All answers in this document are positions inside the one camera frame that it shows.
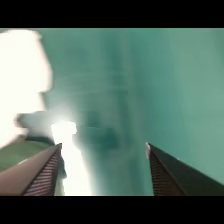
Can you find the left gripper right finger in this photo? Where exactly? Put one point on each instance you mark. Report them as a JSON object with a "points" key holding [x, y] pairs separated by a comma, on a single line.
{"points": [[173, 176]]}

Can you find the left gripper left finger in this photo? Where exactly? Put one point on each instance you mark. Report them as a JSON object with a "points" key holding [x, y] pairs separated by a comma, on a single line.
{"points": [[36, 176]]}

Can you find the white garment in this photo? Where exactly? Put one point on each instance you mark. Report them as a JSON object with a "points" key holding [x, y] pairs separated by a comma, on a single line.
{"points": [[20, 80]]}

